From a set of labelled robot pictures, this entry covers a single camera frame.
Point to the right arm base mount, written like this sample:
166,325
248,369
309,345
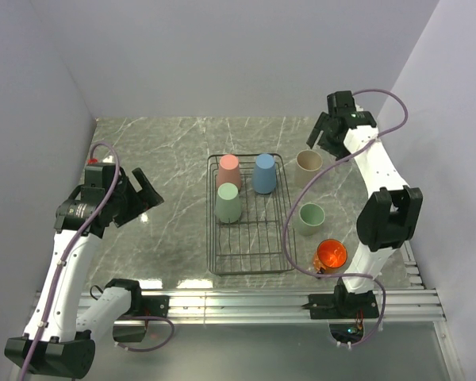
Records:
325,307

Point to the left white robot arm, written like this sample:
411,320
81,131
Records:
58,341

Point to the blue plastic cup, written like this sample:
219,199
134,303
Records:
264,174

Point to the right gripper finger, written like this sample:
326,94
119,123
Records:
326,140
317,130

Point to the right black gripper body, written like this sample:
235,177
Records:
343,152

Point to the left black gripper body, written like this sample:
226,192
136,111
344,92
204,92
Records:
127,202

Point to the beige plastic cup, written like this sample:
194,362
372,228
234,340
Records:
308,164

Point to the aluminium rail frame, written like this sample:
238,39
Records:
247,327

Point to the pink plastic cup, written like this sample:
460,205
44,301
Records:
229,171

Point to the black wire dish rack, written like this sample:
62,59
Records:
252,245

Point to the orange transparent mug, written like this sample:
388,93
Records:
329,257

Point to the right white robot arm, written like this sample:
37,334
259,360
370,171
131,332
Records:
388,218

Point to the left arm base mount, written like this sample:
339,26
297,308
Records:
130,329

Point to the green cup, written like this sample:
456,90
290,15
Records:
310,219
228,208

